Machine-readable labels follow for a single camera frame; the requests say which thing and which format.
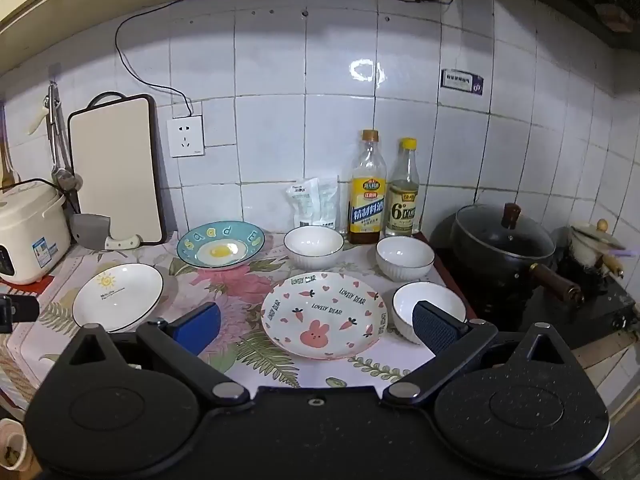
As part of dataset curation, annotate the white sun print plate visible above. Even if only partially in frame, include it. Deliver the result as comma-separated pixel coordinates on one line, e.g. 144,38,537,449
71,263,165,334

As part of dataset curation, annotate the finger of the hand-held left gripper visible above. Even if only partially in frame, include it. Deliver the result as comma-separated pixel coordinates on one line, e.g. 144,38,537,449
0,295,40,334

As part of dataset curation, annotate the floral tablecloth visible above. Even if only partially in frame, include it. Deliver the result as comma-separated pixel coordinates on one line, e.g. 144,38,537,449
0,230,476,391

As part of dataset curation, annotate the wall sticker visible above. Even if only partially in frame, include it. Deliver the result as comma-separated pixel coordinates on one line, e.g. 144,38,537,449
440,68,485,96

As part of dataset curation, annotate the white rice cooker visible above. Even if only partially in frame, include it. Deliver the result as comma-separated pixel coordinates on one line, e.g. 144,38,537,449
0,178,72,287

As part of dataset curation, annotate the clear vinegar bottle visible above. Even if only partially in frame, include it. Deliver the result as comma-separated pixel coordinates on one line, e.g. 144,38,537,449
384,138,420,238

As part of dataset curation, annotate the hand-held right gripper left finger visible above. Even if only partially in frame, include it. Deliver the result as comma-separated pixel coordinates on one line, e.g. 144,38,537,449
60,302,253,409

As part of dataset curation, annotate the white seasoning packet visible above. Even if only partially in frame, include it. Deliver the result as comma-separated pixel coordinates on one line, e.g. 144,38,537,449
285,176,339,234

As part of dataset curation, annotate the wooden spatula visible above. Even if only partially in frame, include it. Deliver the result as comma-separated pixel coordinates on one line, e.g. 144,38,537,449
0,139,20,187

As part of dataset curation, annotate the striped patterned cloth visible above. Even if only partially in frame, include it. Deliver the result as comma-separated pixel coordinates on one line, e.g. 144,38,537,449
0,274,58,306

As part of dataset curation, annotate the white ribbed bowl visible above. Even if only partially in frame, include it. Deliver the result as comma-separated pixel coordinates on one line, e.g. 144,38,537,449
283,225,345,270
375,235,435,282
392,281,469,345

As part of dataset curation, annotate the small white pot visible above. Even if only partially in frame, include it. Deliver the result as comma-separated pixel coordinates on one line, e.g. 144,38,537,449
564,218,627,281

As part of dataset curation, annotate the black wall cable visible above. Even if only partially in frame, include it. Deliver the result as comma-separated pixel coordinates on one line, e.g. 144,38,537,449
115,0,457,118

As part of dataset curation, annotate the cream handled hanging tool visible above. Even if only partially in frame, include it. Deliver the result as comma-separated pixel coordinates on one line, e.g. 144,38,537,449
26,101,55,136

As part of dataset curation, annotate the teal egg print plate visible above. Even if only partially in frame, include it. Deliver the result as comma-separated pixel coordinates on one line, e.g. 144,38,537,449
176,221,266,271

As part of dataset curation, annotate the white wall socket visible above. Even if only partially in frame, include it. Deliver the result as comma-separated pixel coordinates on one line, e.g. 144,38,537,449
167,114,206,159

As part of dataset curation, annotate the pink rabbit print plate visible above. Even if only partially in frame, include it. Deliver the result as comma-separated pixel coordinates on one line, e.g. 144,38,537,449
260,271,390,360

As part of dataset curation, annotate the cream cutting board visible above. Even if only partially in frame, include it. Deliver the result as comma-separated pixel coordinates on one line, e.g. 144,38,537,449
67,91,167,247

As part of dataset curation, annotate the glass wok lid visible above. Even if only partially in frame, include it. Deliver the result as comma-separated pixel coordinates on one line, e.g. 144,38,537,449
452,203,557,261

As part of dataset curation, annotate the black wok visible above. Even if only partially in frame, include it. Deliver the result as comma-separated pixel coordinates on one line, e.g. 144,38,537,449
449,220,585,307

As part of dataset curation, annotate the brown cooking wine bottle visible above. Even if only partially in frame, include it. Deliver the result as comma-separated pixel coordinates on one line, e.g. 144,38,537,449
347,129,389,245

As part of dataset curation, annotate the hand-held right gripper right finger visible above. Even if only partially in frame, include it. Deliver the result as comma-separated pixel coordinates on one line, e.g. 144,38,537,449
382,300,576,409

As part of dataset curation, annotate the small white cup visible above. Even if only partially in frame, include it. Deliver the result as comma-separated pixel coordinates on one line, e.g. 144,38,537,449
0,417,27,473

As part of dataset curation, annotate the black gas stove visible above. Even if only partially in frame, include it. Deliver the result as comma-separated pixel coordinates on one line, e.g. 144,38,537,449
429,212,640,351

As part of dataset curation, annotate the cleaver with cream handle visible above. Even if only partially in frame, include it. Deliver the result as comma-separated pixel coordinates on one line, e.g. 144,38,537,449
69,213,144,252

